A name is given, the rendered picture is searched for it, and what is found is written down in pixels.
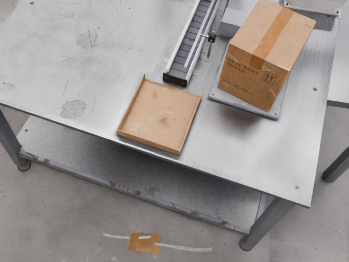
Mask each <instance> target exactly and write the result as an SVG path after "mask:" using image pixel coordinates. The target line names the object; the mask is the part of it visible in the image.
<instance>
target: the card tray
mask: <svg viewBox="0 0 349 262"><path fill-rule="evenodd" d="M202 93H203V91H202V92H201V95H200V96H199V95H196V94H193V93H189V92H187V91H184V90H180V89H177V88H174V87H171V86H168V85H165V84H161V83H158V82H155V81H151V80H148V79H146V78H145V73H144V75H143V77H142V79H141V81H140V83H139V85H138V87H137V89H136V91H135V93H134V95H133V97H132V99H131V101H130V103H129V105H128V107H127V109H126V111H125V113H124V115H123V117H122V119H121V121H120V123H119V125H118V128H117V130H116V131H117V135H119V136H122V137H125V138H128V139H131V140H134V141H137V142H140V143H143V144H146V145H149V146H152V147H155V148H158V149H161V150H164V151H167V152H170V153H173V154H176V155H180V153H181V150H182V148H183V145H184V142H185V140H186V137H187V134H188V132H189V129H190V127H191V123H192V121H193V118H194V115H195V113H196V110H197V107H198V105H199V102H200V99H201V97H202Z"/></svg>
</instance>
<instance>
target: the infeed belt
mask: <svg viewBox="0 0 349 262"><path fill-rule="evenodd" d="M216 3H217V0H215V2H214V5H213V7H212V9H211V12H210V14H209V16H208V19H207V21H206V24H205V26H204V28H203V31H202V34H204V32H205V29H206V27H207V24H208V22H209V20H210V17H211V15H212V12H213V10H214V8H215V5H216ZM210 4H211V1H208V0H200V2H199V5H198V7H197V9H196V12H195V14H194V16H193V18H192V21H191V23H190V25H189V27H188V29H187V32H186V34H185V36H184V38H183V41H182V43H181V45H180V47H179V49H178V52H177V54H176V56H175V58H174V60H173V63H172V65H171V67H170V69H169V72H166V74H167V75H170V76H173V77H176V78H180V79H182V80H185V78H186V75H187V73H188V71H189V68H190V66H191V63H192V61H193V58H194V56H195V54H196V51H197V49H198V46H199V44H200V42H201V39H202V36H200V38H199V40H198V42H197V45H196V47H195V50H194V52H193V54H192V57H191V59H190V62H189V64H188V66H187V69H184V65H185V62H186V60H187V58H188V56H189V53H190V51H191V49H192V46H193V44H194V42H195V39H196V37H197V34H198V32H199V29H200V27H201V25H202V22H203V20H204V18H205V15H206V13H207V11H208V8H209V6H210Z"/></svg>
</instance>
